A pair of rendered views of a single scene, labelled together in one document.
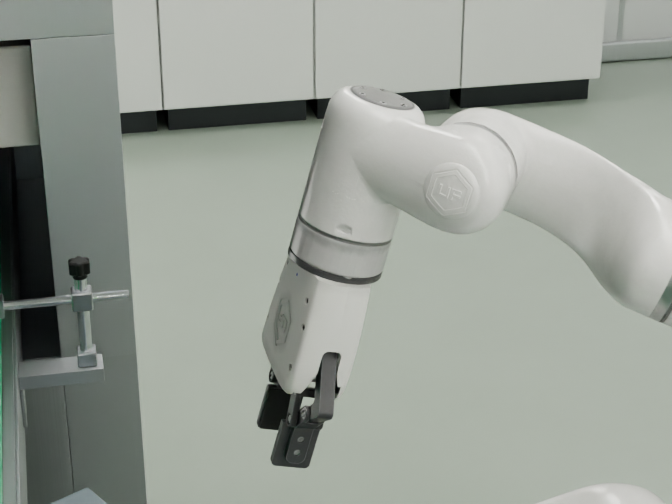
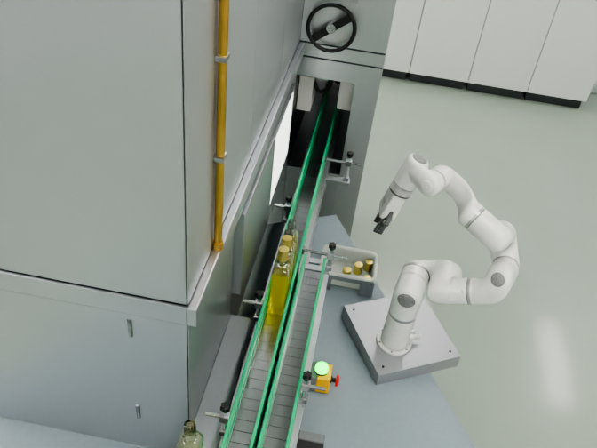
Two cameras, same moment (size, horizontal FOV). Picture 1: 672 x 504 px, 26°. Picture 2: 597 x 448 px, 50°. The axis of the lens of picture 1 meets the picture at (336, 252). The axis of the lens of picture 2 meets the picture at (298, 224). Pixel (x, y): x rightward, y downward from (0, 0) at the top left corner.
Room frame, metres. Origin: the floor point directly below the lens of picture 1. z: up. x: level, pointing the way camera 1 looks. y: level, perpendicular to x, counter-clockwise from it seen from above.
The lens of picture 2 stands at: (-0.72, -0.19, 2.51)
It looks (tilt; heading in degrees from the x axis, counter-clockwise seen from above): 39 degrees down; 17
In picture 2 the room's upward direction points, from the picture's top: 7 degrees clockwise
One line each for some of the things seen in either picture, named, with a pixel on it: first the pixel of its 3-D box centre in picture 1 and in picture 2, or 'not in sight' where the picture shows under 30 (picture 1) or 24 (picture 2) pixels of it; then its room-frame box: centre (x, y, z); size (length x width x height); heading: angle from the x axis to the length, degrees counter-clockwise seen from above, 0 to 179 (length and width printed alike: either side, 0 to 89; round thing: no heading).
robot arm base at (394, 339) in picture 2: not in sight; (401, 326); (0.86, -0.13, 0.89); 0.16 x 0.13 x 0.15; 126
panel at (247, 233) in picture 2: not in sight; (266, 178); (1.10, 0.50, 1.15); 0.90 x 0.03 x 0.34; 12
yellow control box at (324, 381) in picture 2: not in sight; (321, 378); (0.61, 0.06, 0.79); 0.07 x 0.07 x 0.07; 12
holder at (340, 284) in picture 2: not in sight; (340, 269); (1.15, 0.17, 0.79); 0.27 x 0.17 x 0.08; 102
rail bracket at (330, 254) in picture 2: not in sight; (323, 255); (1.02, 0.22, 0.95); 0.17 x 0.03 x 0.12; 102
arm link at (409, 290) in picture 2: not in sight; (408, 294); (0.86, -0.12, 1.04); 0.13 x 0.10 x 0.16; 1
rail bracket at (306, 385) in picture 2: not in sight; (313, 389); (0.44, 0.05, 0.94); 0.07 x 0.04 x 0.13; 102
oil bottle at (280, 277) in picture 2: not in sight; (279, 287); (0.75, 0.29, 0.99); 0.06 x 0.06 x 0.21; 13
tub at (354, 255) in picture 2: not in sight; (347, 268); (1.15, 0.14, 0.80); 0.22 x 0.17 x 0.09; 102
